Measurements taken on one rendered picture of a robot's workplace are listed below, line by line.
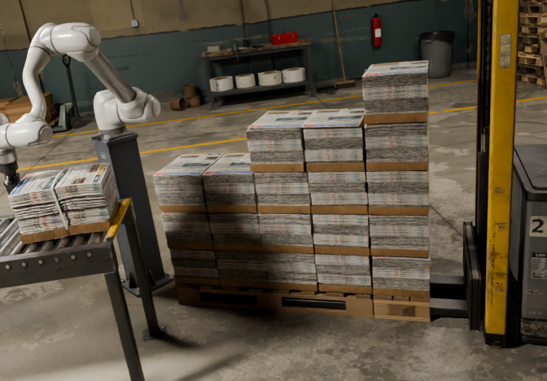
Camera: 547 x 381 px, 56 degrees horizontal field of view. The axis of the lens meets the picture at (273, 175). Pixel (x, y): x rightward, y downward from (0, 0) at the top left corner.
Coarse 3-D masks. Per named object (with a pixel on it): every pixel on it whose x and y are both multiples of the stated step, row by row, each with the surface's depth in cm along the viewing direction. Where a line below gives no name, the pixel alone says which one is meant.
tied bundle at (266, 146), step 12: (252, 132) 258; (264, 132) 256; (276, 132) 254; (288, 132) 252; (300, 132) 251; (252, 144) 260; (264, 144) 259; (276, 144) 256; (288, 144) 254; (300, 144) 253; (252, 156) 262; (264, 156) 260; (276, 156) 258; (288, 156) 256; (300, 156) 254
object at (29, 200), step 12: (24, 180) 229; (36, 180) 227; (48, 180) 226; (12, 192) 215; (24, 192) 213; (36, 192) 213; (12, 204) 212; (24, 204) 213; (36, 204) 215; (48, 204) 215; (24, 216) 215; (36, 216) 216; (48, 216) 217; (24, 228) 217; (36, 228) 218; (48, 228) 219
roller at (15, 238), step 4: (16, 232) 234; (12, 236) 230; (16, 236) 230; (8, 240) 226; (12, 240) 226; (16, 240) 228; (20, 240) 231; (4, 244) 223; (8, 244) 222; (12, 244) 224; (16, 244) 227; (4, 248) 219; (8, 248) 220; (12, 248) 222; (0, 252) 215; (4, 252) 216; (8, 252) 218; (0, 256) 212
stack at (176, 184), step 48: (192, 192) 279; (240, 192) 272; (288, 192) 264; (336, 192) 257; (192, 240) 291; (240, 240) 282; (288, 240) 274; (336, 240) 265; (192, 288) 303; (240, 288) 314
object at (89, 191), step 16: (80, 176) 225; (96, 176) 223; (112, 176) 242; (64, 192) 215; (80, 192) 216; (96, 192) 217; (112, 192) 237; (80, 208) 218; (96, 208) 219; (112, 208) 236; (80, 224) 220
